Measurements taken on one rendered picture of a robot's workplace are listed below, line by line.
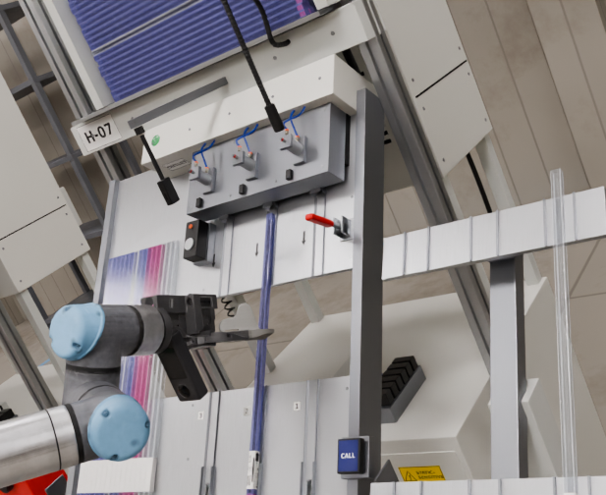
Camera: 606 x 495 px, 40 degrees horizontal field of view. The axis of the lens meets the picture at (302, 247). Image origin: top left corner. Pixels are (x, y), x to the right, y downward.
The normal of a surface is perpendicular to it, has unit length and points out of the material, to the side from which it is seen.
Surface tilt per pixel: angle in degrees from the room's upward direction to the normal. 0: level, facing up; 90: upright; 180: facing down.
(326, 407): 47
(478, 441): 90
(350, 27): 90
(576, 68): 90
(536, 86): 90
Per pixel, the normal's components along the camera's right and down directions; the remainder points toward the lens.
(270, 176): -0.62, -0.31
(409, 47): 0.78, -0.19
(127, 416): 0.45, 0.04
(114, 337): 0.79, 0.07
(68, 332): -0.61, -0.07
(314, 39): -0.48, 0.41
